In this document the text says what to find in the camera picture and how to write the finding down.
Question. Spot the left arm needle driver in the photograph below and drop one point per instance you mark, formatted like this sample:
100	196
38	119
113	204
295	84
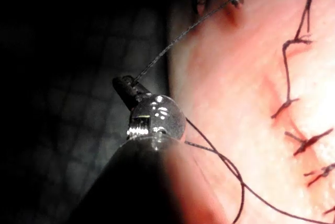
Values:
159	116

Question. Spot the left arm needle driver jaw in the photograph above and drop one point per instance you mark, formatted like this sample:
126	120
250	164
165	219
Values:
124	93
138	91

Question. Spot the dark left arm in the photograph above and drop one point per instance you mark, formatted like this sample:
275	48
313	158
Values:
136	182

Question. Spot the dark grid mat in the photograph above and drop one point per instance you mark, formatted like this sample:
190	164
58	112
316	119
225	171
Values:
65	103

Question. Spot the black thread piece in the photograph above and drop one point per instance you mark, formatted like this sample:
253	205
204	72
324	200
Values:
308	1

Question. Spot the tissue pad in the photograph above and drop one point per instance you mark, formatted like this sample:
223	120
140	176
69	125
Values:
235	77

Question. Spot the black stitching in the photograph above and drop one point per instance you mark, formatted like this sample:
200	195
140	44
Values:
307	142

